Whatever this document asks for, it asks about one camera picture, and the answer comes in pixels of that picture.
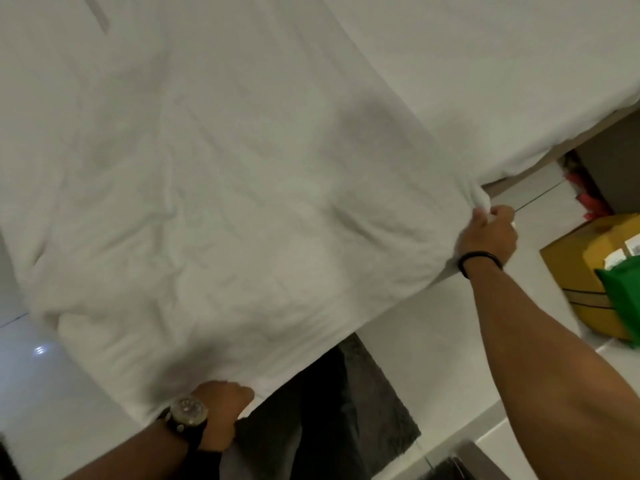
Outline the person's right hand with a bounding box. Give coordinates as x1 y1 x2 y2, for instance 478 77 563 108
456 205 520 271

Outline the person's left hand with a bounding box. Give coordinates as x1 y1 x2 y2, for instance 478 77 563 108
190 380 256 453

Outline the white bed sheet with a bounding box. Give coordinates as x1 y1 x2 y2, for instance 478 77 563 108
0 0 494 426

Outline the person's right forearm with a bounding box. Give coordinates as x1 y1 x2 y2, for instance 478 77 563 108
463 258 640 480

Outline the person's left forearm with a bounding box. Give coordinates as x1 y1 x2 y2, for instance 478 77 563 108
64 421 192 480

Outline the black wristband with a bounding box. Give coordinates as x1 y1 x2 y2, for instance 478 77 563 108
457 251 504 280

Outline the black wristwatch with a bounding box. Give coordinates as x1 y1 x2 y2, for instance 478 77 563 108
158 395 210 449

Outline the person's dark trouser leg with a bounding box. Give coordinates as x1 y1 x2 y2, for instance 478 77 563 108
292 345 368 480

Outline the red packaging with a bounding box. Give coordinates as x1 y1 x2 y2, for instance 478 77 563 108
564 154 615 222

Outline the yellow cardboard box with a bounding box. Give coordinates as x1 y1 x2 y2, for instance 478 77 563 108
539 213 640 341

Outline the dark brown cabinet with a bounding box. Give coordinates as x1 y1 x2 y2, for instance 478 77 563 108
574 124 640 215

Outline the dark grey rug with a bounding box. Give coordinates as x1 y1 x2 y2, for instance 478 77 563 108
220 333 422 480

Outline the white mattress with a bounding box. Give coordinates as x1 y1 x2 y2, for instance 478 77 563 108
320 0 640 181

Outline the green bag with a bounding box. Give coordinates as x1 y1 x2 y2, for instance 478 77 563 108
594 255 640 345

